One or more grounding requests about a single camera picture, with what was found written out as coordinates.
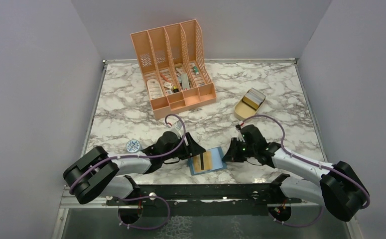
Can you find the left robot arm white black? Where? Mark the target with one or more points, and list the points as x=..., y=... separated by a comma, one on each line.
x=98, y=174

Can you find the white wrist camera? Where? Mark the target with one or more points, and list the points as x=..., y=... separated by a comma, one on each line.
x=240, y=136
x=177, y=129

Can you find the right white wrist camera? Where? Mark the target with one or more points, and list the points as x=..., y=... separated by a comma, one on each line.
x=240, y=136

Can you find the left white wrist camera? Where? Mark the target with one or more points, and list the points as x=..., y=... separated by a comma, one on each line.
x=177, y=129

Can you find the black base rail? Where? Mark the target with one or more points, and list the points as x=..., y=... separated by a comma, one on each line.
x=202, y=200

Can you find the stack of credit cards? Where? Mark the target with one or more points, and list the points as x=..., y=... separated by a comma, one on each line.
x=253, y=98

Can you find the orange plastic desk organizer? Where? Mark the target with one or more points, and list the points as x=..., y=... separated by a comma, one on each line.
x=163, y=54

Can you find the blue card holder wallet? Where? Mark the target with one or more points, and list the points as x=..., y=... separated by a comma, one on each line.
x=217, y=163

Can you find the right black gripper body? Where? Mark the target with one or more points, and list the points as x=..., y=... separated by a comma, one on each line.
x=245, y=151

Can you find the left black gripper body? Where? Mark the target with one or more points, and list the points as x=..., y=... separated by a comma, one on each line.
x=182, y=152

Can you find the beige oval card tray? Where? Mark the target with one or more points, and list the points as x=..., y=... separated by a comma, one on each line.
x=242, y=111

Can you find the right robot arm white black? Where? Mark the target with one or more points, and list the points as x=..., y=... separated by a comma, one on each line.
x=336, y=187

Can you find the blue white round coaster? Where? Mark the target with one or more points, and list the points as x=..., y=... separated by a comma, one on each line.
x=133, y=146

